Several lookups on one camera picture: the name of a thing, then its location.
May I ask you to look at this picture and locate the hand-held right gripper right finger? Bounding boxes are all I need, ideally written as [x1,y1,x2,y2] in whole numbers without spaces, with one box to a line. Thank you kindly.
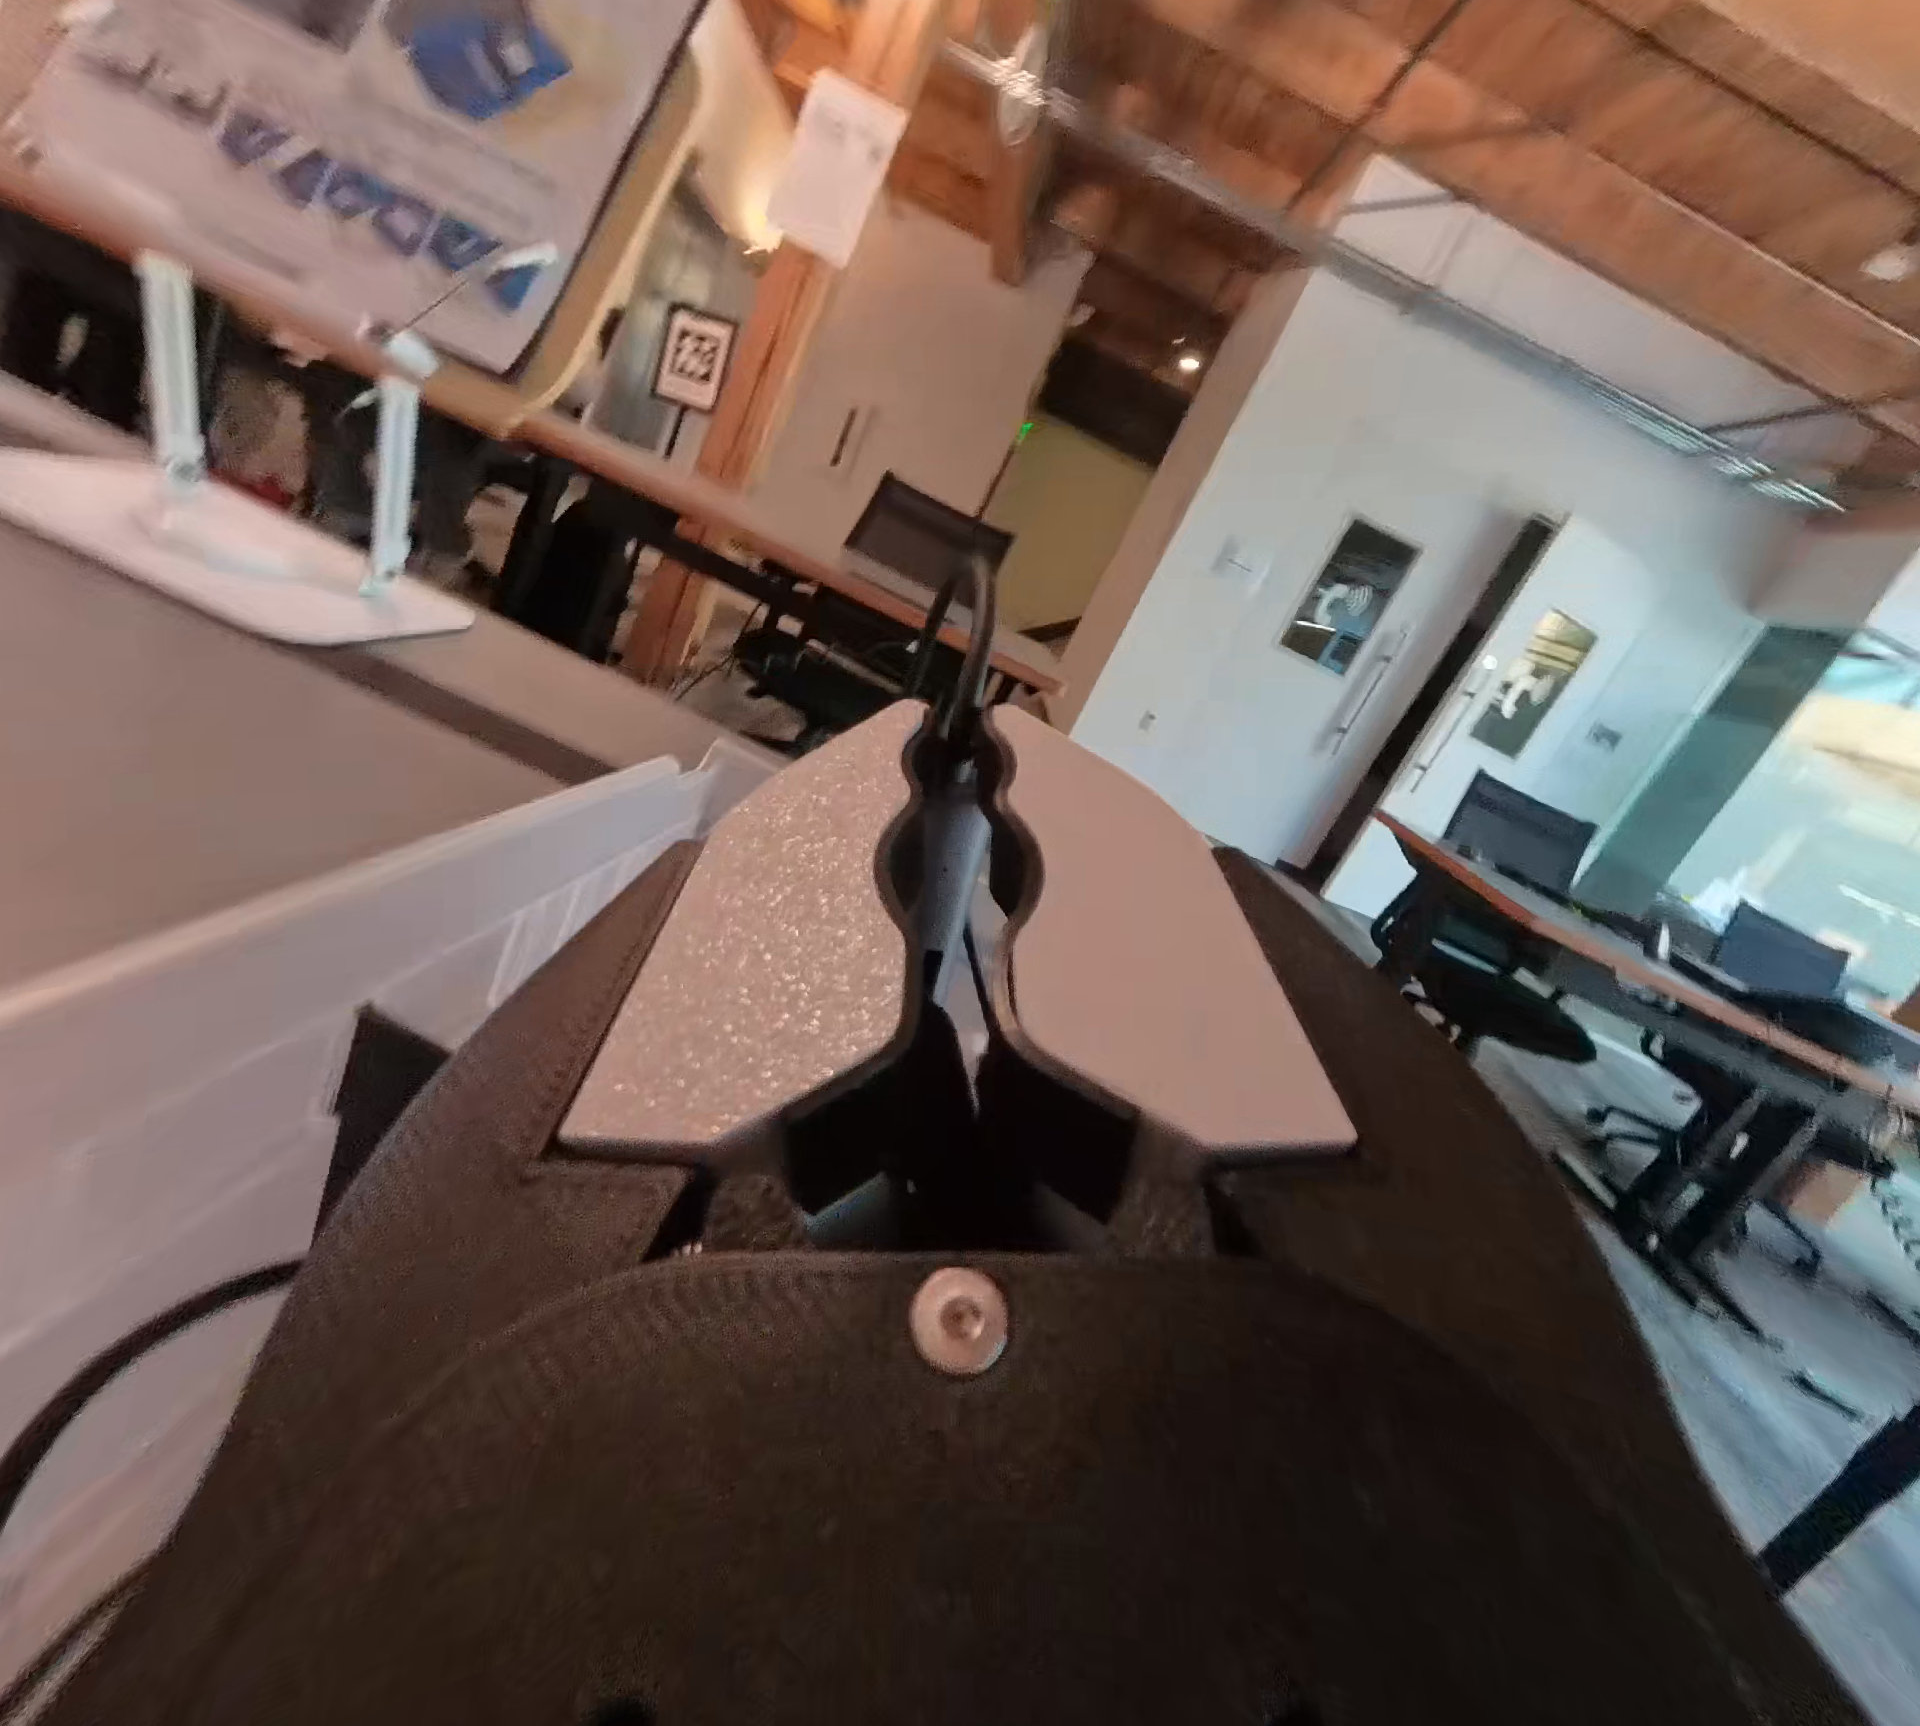
[990,702,1364,1159]

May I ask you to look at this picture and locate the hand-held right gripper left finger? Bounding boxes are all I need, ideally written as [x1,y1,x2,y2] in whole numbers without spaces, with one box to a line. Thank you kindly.
[554,699,935,1154]

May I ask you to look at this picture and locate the grey usb hub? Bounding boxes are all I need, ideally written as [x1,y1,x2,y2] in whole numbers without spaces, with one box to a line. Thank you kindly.
[912,743,996,1008]

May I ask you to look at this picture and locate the black hub cable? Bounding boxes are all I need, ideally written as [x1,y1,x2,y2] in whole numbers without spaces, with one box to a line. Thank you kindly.
[0,557,1003,1510]

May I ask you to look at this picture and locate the white plastic bin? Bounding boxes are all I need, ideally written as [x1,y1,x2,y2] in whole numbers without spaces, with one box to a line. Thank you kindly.
[0,736,782,1625]

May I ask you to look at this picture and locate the black office chair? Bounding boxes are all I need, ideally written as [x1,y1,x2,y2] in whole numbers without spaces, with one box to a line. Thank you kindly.
[843,473,1019,593]
[1710,900,1857,1008]
[1376,771,1602,1069]

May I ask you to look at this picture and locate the wooden office desk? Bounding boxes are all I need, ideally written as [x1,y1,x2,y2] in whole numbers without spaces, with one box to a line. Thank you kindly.
[1372,808,1920,1324]

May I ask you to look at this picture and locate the black framed tag sign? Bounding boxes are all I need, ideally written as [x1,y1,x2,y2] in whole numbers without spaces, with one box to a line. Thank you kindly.
[652,300,740,413]

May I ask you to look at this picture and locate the white paper notice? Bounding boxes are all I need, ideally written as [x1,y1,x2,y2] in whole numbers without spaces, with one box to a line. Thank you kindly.
[767,68,909,259]

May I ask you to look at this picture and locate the instruction poster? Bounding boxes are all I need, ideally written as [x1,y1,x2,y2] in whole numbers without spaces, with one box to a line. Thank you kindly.
[0,0,820,379]

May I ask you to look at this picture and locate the gold dark wall picture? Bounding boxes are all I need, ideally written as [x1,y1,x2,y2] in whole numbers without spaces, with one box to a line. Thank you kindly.
[1470,607,1598,758]

